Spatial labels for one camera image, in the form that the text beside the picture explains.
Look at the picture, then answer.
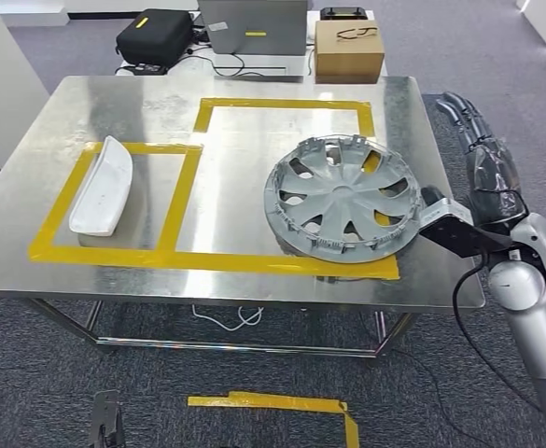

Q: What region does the black carrying case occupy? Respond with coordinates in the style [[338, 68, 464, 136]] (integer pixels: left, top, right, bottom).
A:
[[115, 7, 194, 68]]

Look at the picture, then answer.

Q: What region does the yellow floor tape marking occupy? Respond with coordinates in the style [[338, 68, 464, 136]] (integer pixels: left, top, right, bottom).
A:
[[187, 390, 361, 448]]

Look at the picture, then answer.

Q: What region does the silver wheel hubcap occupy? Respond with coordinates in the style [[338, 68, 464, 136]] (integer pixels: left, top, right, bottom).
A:
[[263, 134, 423, 265]]

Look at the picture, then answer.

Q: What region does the white table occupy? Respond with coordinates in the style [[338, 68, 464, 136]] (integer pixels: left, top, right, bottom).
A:
[[115, 8, 388, 85]]

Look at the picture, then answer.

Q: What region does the grey laptop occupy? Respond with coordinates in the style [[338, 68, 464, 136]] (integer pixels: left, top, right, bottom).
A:
[[197, 0, 309, 57]]

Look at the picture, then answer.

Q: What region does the white plastic part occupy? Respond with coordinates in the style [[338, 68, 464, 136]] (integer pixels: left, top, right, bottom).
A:
[[69, 134, 134, 238]]

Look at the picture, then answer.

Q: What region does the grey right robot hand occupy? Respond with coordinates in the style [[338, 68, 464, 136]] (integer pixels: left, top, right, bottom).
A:
[[421, 91, 530, 231]]

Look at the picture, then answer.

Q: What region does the white floor cable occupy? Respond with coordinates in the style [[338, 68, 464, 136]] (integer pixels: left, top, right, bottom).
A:
[[192, 303, 265, 333]]

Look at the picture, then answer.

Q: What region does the brown cardboard box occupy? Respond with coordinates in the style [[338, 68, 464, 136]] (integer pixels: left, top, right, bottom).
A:
[[314, 20, 387, 85]]

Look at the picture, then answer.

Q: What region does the black laptop cable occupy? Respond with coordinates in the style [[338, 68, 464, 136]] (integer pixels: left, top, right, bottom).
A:
[[179, 43, 266, 79]]

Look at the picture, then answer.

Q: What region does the black device behind box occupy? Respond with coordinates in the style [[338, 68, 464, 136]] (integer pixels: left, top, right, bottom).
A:
[[320, 6, 369, 21]]

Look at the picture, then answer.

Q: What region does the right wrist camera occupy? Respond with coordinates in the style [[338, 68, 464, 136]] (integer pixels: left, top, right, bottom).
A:
[[417, 197, 513, 259]]

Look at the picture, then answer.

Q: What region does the black floor cable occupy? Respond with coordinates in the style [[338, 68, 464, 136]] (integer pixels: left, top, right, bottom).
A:
[[391, 345, 493, 448]]

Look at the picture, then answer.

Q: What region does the black camera cable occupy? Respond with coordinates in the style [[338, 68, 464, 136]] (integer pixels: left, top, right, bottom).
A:
[[451, 253, 541, 413]]

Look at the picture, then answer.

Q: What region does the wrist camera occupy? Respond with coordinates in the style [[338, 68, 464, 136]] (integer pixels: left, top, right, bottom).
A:
[[417, 197, 513, 259], [88, 390, 125, 448]]

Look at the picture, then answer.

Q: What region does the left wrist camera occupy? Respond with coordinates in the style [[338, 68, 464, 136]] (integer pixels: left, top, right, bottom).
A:
[[88, 390, 125, 448]]

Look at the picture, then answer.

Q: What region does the yellow tape on workbench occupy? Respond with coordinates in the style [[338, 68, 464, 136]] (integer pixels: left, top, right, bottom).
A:
[[27, 97, 401, 281]]

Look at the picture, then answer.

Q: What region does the white cabinet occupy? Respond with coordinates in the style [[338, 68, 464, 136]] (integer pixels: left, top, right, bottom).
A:
[[0, 13, 51, 169]]

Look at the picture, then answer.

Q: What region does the stainless steel workbench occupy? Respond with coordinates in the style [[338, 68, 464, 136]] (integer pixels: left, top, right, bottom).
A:
[[0, 75, 487, 361]]

